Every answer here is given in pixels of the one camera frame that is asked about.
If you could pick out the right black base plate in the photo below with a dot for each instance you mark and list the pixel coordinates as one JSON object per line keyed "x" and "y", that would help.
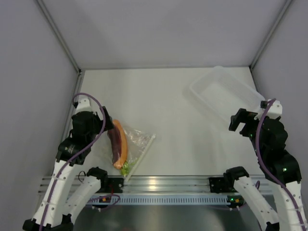
{"x": 218, "y": 185}

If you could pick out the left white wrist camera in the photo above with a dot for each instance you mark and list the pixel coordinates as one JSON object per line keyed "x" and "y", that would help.
{"x": 82, "y": 104}

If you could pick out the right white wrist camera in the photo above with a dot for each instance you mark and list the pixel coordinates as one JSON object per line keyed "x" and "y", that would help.
{"x": 274, "y": 112}

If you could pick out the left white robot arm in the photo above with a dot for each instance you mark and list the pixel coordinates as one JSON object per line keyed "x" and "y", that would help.
{"x": 59, "y": 209}

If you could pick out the white slotted cable duct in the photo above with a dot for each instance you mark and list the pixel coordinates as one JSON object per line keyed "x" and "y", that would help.
{"x": 126, "y": 199}

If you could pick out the right aluminium frame post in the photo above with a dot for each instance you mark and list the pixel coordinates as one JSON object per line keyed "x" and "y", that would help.
{"x": 272, "y": 29}

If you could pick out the left aluminium frame post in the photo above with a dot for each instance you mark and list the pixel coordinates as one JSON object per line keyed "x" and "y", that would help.
{"x": 54, "y": 28}

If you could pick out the clear zip top bag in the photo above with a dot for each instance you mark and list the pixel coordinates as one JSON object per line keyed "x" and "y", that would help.
{"x": 139, "y": 143}

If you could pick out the green fake celery stalk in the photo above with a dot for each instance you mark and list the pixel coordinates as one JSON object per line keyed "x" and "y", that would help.
{"x": 126, "y": 168}

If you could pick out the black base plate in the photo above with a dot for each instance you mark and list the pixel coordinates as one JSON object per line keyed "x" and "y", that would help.
{"x": 218, "y": 185}
{"x": 113, "y": 185}

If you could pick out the aluminium frame post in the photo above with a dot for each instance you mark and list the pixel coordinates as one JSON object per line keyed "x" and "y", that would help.
{"x": 54, "y": 28}
{"x": 272, "y": 29}

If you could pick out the translucent plastic bin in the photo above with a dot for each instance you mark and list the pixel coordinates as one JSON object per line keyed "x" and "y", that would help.
{"x": 223, "y": 94}

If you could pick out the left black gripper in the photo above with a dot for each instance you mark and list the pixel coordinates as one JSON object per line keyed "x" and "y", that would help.
{"x": 100, "y": 122}

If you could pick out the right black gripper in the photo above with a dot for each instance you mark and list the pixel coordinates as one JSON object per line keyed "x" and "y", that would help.
{"x": 244, "y": 116}

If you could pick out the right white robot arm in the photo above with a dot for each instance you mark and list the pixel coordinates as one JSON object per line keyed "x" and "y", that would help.
{"x": 282, "y": 172}

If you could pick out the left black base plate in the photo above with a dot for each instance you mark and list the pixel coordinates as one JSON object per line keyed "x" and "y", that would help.
{"x": 113, "y": 185}

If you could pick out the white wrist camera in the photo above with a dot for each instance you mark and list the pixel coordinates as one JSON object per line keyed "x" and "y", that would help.
{"x": 82, "y": 104}
{"x": 274, "y": 112}

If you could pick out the orange purple fake fruit slice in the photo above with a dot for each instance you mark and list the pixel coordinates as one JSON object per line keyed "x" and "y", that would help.
{"x": 119, "y": 144}

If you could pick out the aluminium mounting rail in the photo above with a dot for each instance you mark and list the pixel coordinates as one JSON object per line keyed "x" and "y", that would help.
{"x": 163, "y": 184}

